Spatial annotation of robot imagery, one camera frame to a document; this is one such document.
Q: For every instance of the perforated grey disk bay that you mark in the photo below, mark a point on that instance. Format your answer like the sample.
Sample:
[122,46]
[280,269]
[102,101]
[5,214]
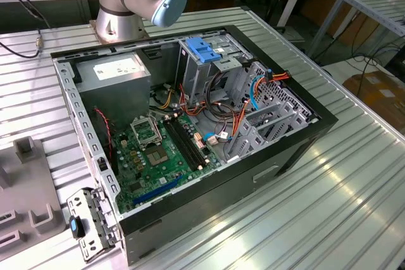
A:
[254,139]

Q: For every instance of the black RAM slot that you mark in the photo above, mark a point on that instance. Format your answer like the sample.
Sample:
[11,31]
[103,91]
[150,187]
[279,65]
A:
[194,143]
[184,143]
[179,143]
[189,143]

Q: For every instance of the grey optical drive bay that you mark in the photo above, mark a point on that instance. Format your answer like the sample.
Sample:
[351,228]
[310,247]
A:
[186,74]

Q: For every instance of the green motherboard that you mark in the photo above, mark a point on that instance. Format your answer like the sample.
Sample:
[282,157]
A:
[171,172]

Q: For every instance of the blue plastic drive latch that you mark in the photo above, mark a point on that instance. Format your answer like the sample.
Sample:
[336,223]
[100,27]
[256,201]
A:
[201,49]

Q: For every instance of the black open PC case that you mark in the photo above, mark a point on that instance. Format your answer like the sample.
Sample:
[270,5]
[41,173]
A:
[221,194]

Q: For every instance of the blue expansion slot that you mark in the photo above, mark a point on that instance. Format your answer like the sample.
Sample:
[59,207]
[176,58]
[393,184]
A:
[158,190]

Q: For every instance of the grey power supply unit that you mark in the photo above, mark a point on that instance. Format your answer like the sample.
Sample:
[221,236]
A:
[110,99]

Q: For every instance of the black case fan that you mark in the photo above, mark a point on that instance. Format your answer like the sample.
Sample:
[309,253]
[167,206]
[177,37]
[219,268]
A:
[101,137]

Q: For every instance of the black and blue latch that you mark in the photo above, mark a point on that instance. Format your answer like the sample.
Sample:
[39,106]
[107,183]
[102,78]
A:
[75,226]

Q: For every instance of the large brown cardboard box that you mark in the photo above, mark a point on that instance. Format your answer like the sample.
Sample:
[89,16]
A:
[376,93]

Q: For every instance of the grey parts rack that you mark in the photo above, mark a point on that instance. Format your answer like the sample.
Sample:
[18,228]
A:
[28,181]

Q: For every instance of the metal slat side table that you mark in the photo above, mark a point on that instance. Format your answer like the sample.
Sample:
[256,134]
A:
[376,7]

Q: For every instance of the metal card retention bracket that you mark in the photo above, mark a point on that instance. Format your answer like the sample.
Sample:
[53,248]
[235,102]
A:
[95,219]

